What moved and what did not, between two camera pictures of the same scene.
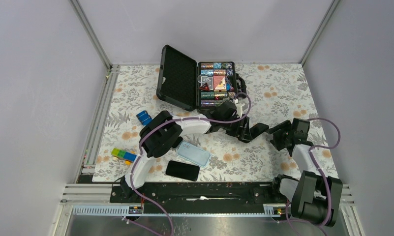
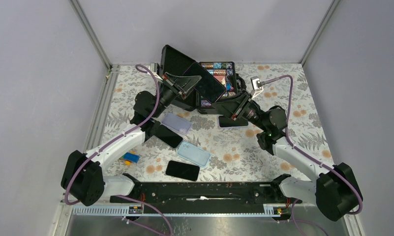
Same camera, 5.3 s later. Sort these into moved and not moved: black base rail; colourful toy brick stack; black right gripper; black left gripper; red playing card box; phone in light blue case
Moved: black left gripper; black right gripper
Not moved: colourful toy brick stack; black base rail; phone in light blue case; red playing card box
